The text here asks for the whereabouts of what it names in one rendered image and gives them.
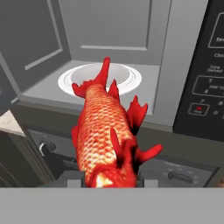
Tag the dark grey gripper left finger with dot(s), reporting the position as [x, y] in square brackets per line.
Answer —
[73, 178]

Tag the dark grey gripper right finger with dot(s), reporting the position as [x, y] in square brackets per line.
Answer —
[147, 183]

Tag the red orange fish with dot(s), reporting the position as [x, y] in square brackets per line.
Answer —
[100, 128]

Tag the white round microwave turntable plate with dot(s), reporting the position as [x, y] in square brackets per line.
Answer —
[131, 78]

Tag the dark grey microwave door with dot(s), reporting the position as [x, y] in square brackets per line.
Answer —
[5, 93]

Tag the grey microwave oven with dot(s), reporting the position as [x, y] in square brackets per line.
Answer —
[175, 58]

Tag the round dark stove knob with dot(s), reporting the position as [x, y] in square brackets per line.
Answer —
[46, 147]
[180, 176]

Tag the dark grey stove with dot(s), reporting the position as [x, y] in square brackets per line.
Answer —
[192, 175]

